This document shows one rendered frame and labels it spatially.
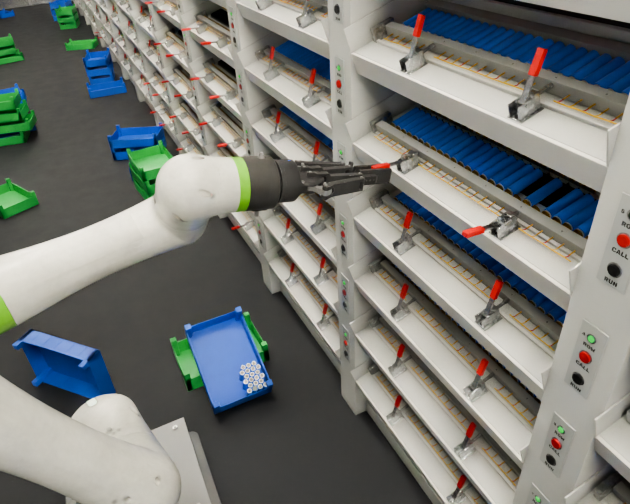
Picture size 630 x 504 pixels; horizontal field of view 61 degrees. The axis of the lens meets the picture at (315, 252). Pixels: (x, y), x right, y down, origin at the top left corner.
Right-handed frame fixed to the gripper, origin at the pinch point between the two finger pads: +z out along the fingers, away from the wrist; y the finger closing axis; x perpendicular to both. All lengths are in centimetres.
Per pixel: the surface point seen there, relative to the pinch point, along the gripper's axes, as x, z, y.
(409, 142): 4.7, 10.1, -3.5
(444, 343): -34.8, 17.6, 13.7
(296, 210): -37, 15, -58
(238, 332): -85, 0, -61
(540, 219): 4.8, 10.2, 30.8
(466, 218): 0.0, 6.6, 19.9
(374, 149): 0.5, 7.5, -11.2
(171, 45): -18, 12, -211
